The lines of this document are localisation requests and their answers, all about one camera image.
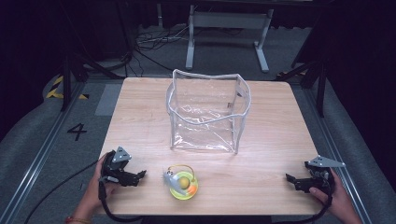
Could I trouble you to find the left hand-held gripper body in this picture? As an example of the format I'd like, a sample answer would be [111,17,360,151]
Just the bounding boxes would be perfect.
[100,147,138,188]

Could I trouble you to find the aluminium floor rail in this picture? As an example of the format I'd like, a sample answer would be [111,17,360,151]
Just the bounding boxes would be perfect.
[0,81,87,224]
[302,86,373,224]

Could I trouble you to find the orange bracelet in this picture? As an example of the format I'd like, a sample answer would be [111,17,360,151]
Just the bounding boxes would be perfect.
[64,216,93,224]

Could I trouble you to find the black tripod stand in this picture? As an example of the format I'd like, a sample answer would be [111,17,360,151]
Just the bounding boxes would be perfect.
[276,57,329,119]
[60,50,127,113]

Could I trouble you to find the thick black gripper cable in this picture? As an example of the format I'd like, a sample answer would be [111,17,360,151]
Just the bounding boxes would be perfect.
[272,186,333,224]
[97,178,146,224]

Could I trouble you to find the grey metal table frame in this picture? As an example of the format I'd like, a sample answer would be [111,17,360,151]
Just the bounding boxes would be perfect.
[185,4,276,74]

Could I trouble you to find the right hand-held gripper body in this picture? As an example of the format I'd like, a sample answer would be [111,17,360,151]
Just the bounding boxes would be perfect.
[304,155,347,195]

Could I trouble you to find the person's left hand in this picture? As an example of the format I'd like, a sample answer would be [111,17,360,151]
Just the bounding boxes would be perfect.
[76,153,119,216]

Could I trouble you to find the thin black cable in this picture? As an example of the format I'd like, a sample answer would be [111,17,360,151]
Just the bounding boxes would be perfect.
[22,159,104,224]

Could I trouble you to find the green round ball toy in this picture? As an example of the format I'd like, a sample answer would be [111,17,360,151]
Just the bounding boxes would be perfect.
[162,163,200,202]

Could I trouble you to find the bundle of floor cables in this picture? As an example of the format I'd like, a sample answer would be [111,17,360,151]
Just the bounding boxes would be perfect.
[134,23,191,53]

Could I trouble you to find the person's right hand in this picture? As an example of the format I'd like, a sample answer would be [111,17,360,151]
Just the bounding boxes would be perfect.
[309,168,364,224]

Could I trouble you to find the clear plastic bag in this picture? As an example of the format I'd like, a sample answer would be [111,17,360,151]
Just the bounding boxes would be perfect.
[165,68,252,155]

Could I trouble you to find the yellow black hazard tape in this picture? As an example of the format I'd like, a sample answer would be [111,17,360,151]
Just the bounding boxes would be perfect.
[45,75,91,101]

